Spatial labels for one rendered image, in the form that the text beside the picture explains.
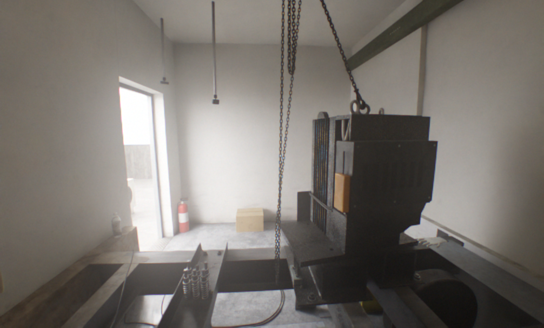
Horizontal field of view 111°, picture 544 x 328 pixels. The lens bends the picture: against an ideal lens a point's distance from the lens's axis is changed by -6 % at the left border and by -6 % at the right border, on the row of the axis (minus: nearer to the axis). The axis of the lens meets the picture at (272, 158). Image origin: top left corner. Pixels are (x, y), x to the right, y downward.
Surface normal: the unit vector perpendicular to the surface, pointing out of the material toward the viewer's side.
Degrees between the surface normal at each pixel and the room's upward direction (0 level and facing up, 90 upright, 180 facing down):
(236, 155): 90
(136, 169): 90
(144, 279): 90
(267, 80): 90
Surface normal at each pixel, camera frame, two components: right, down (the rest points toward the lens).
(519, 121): -1.00, 0.01
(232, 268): 0.07, 0.13
